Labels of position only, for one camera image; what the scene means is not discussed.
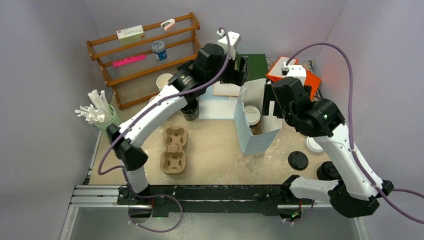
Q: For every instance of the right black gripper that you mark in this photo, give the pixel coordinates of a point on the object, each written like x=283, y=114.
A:
x=270, y=96

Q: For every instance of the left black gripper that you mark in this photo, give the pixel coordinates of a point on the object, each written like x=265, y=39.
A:
x=236, y=77

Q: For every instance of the light blue paper bag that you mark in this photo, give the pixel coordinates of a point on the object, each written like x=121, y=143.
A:
x=252, y=93

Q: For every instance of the white plastic cup lid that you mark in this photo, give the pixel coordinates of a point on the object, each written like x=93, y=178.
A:
x=252, y=115

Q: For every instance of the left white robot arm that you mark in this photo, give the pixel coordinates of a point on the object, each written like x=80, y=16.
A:
x=213, y=63

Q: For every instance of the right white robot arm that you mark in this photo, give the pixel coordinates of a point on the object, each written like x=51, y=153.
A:
x=357, y=191

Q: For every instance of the black coffee cup lid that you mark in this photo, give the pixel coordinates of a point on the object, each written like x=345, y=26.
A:
x=298, y=160

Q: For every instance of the black paper coffee cup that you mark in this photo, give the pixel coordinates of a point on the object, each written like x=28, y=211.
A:
x=190, y=111

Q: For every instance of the green paper bag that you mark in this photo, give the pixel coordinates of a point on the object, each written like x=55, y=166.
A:
x=257, y=65

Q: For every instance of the cream kraft paper bag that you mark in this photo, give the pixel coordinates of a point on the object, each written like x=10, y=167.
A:
x=225, y=90

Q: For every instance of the orange paper bag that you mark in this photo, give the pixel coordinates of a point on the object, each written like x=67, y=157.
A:
x=275, y=73

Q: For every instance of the white cup lid stack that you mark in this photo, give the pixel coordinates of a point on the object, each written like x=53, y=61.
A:
x=312, y=146

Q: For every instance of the back left paper cup stack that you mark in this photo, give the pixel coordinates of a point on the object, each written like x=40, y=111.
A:
x=163, y=80

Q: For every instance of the white pink clip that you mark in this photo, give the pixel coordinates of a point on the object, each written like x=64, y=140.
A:
x=168, y=25

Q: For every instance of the blue white jar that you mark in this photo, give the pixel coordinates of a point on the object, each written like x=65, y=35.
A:
x=159, y=50

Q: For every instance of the wooden shelf rack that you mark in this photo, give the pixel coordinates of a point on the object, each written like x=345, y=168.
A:
x=135, y=83

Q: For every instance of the white green box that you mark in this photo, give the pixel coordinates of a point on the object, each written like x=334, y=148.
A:
x=130, y=35

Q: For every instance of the brown pulp cup carrier stack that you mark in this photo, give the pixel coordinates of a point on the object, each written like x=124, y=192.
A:
x=173, y=160

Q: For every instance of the pink highlighter marker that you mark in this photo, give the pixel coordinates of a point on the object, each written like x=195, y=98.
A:
x=128, y=60

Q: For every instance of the green straw holder cup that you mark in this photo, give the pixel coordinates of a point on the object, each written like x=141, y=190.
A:
x=115, y=120

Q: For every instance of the white wrapped straws bundle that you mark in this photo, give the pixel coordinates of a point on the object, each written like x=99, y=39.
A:
x=99, y=111

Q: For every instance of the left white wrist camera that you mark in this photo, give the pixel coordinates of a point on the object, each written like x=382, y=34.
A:
x=228, y=40

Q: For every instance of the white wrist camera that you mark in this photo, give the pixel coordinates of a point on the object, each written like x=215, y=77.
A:
x=228, y=40
x=295, y=71

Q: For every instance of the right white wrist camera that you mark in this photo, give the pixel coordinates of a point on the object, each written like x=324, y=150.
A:
x=295, y=71

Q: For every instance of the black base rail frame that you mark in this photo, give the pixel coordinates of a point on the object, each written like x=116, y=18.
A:
x=266, y=199

